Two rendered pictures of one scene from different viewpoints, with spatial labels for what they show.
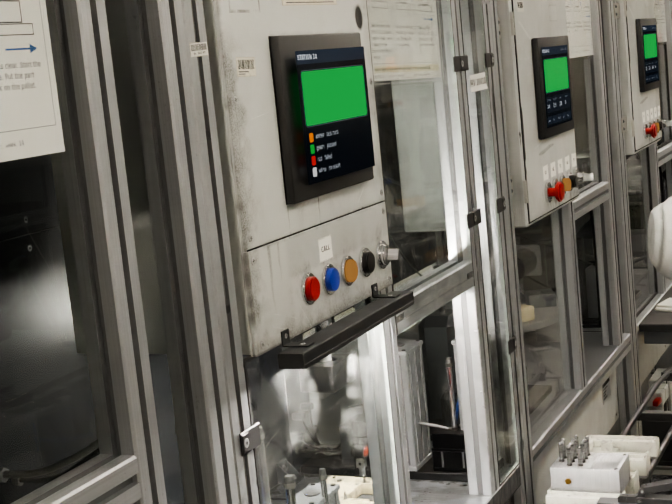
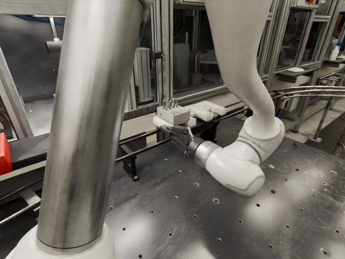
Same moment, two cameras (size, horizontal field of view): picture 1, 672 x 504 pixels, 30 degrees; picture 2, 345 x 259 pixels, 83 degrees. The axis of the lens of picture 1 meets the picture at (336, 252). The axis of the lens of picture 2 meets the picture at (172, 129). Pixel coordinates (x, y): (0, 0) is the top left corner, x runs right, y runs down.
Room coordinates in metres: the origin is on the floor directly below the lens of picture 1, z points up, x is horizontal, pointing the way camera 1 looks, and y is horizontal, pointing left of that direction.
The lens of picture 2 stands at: (1.49, -0.80, 1.26)
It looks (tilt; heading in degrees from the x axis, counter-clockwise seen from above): 28 degrees down; 27
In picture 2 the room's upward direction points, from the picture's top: straight up
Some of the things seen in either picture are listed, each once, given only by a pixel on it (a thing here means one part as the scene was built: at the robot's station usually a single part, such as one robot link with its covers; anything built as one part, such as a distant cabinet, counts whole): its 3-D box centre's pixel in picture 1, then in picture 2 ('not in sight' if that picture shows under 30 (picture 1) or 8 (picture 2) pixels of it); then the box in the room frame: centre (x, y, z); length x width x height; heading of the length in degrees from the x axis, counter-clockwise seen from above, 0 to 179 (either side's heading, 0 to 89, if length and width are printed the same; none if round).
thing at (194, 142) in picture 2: not in sight; (193, 145); (2.05, -0.59, 0.88); 0.09 x 0.07 x 0.08; 65
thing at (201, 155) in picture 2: not in sight; (208, 155); (2.02, -0.66, 0.88); 0.09 x 0.06 x 0.09; 155
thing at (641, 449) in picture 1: (606, 485); (191, 119); (2.32, -0.47, 0.84); 0.36 x 0.14 x 0.10; 155
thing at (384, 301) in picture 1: (348, 319); not in sight; (1.58, -0.01, 1.37); 0.36 x 0.04 x 0.04; 155
